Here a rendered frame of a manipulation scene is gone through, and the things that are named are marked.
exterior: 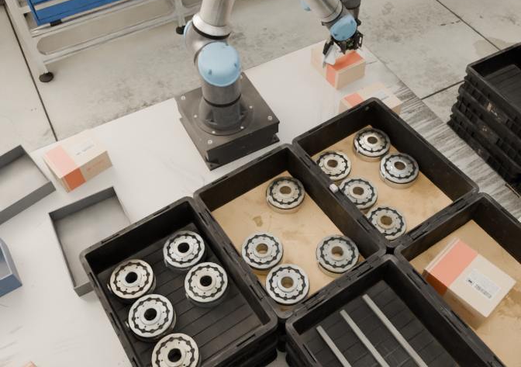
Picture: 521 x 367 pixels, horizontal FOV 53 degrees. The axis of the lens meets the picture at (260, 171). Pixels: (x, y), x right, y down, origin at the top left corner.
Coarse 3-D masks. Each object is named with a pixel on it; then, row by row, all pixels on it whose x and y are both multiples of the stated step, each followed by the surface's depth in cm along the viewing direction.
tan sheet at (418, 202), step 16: (336, 144) 152; (352, 144) 152; (352, 160) 148; (352, 176) 145; (368, 176) 145; (384, 192) 141; (400, 192) 141; (416, 192) 141; (432, 192) 141; (400, 208) 138; (416, 208) 138; (432, 208) 138; (384, 224) 135; (416, 224) 135
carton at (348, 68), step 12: (312, 48) 186; (336, 48) 186; (312, 60) 189; (336, 60) 182; (348, 60) 182; (360, 60) 182; (324, 72) 186; (336, 72) 178; (348, 72) 181; (360, 72) 184; (336, 84) 182; (348, 84) 185
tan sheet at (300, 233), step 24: (264, 192) 143; (216, 216) 138; (240, 216) 138; (264, 216) 138; (288, 216) 138; (312, 216) 137; (240, 240) 134; (288, 240) 134; (312, 240) 133; (312, 264) 129; (312, 288) 125
